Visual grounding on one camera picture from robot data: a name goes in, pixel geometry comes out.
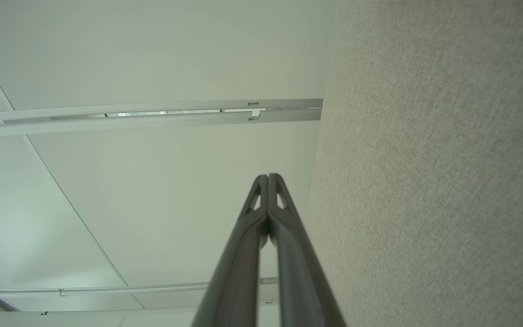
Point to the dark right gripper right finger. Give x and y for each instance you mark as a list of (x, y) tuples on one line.
[(302, 281)]

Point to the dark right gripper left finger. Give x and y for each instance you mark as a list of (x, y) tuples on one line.
[(239, 272)]

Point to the thin grey wall rail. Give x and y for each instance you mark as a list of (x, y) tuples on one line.
[(107, 289)]

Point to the small white post clip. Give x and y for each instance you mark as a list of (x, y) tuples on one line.
[(254, 113)]

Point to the grey metal partition post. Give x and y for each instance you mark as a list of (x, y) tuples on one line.
[(61, 127)]

